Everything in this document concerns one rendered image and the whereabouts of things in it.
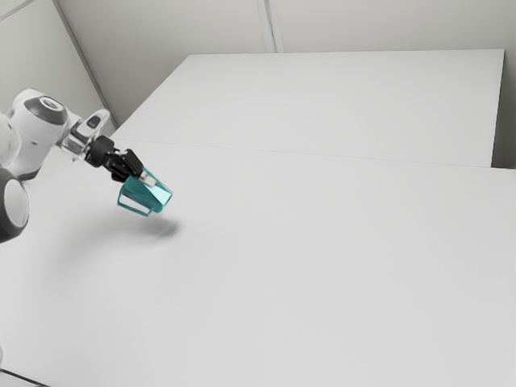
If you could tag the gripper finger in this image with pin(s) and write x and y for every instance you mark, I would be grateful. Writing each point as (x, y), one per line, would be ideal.
(134, 163)
(117, 171)

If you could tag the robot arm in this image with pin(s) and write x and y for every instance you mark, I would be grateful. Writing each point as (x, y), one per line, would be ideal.
(36, 125)

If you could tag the teal faceted mug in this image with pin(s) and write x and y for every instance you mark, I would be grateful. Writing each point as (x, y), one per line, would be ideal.
(147, 196)

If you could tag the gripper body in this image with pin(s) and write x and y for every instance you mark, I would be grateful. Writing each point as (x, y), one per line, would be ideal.
(101, 151)

